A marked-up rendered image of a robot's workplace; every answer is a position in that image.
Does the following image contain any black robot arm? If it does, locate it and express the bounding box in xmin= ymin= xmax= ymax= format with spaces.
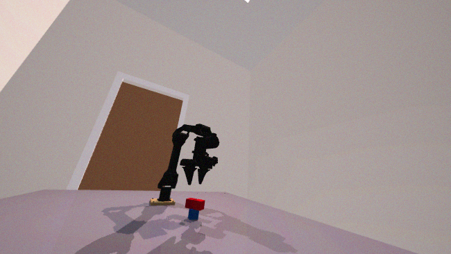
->
xmin=158 ymin=124 xmax=219 ymax=201

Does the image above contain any blue cube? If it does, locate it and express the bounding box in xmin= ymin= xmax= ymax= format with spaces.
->
xmin=188 ymin=208 xmax=199 ymax=219

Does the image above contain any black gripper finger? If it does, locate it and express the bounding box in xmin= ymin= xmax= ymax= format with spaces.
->
xmin=198 ymin=169 xmax=210 ymax=185
xmin=183 ymin=167 xmax=197 ymax=185

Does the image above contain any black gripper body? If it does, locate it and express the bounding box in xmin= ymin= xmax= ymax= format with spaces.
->
xmin=180 ymin=149 xmax=212 ymax=169

